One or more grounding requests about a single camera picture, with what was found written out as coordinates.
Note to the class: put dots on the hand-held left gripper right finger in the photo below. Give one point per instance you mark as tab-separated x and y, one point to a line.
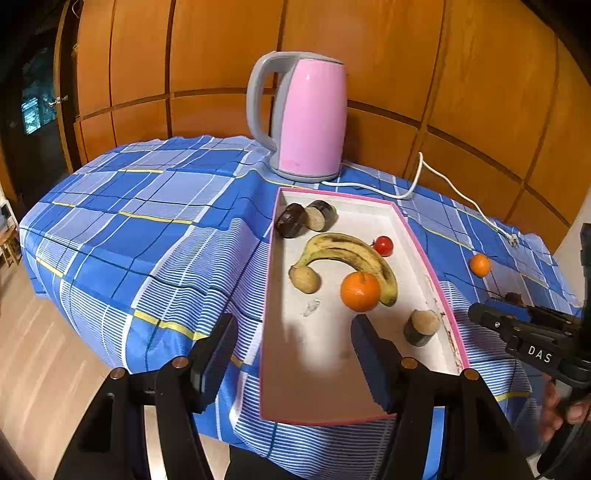
369	355

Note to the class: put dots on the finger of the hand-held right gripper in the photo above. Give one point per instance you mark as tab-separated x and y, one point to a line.
508	327
554	316

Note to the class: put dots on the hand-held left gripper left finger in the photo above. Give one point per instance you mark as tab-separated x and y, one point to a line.
217	350

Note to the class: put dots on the white tray with pink rim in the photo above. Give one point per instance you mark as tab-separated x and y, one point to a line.
314	332

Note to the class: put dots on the orange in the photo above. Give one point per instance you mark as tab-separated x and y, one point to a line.
480	265
360	291

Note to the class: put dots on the red tomato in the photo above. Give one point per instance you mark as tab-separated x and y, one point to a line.
383	246

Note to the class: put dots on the dark eggplant piece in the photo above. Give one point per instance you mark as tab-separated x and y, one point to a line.
291	221

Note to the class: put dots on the person's right hand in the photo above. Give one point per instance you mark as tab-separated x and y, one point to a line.
549	406

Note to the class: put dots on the small brown potato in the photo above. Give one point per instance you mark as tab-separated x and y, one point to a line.
304	279

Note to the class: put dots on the yellow banana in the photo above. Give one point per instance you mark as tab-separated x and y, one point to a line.
341	247

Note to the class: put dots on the blue plaid tablecloth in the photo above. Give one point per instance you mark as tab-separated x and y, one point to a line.
138	240

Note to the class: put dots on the wooden stool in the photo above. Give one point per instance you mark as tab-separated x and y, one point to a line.
9	247

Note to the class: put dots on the pink electric kettle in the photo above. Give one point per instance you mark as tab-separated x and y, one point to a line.
314	120

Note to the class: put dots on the dark door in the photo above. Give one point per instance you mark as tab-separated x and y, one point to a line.
32	152

